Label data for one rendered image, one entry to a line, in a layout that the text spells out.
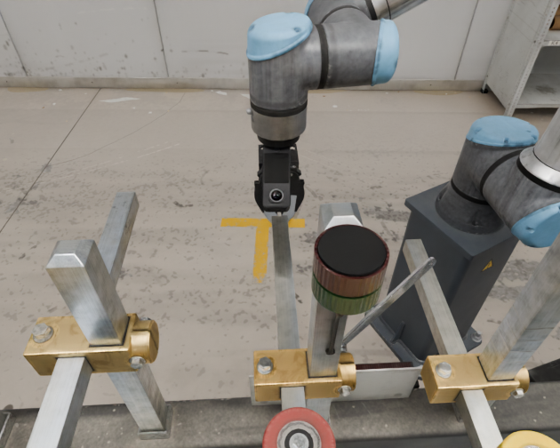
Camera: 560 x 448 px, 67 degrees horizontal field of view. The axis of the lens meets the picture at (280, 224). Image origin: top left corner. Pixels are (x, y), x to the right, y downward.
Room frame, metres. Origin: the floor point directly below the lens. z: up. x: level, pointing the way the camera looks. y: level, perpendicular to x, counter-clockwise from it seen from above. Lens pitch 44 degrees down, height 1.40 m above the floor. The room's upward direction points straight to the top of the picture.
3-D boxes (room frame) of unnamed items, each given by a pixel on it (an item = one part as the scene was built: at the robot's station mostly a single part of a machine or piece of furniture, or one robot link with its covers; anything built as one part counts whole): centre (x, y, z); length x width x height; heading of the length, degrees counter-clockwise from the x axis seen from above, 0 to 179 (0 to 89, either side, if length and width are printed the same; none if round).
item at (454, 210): (0.88, -0.53, 0.65); 0.19 x 0.19 x 0.10
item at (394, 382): (0.30, -0.08, 0.75); 0.26 x 0.01 x 0.10; 93
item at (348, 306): (0.23, -0.06, 1.11); 0.06 x 0.06 x 0.02
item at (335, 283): (0.23, -0.06, 1.14); 0.06 x 0.06 x 0.02
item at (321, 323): (0.28, -0.05, 0.91); 0.04 x 0.04 x 0.48; 3
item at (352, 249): (0.23, -0.06, 1.04); 0.06 x 0.06 x 0.22; 3
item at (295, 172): (0.62, 0.00, 0.97); 0.09 x 0.08 x 0.12; 3
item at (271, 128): (0.61, 0.01, 1.05); 0.10 x 0.09 x 0.05; 93
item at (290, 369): (0.27, -0.03, 0.85); 0.14 x 0.06 x 0.05; 93
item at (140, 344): (0.26, 0.22, 0.95); 0.14 x 0.06 x 0.05; 93
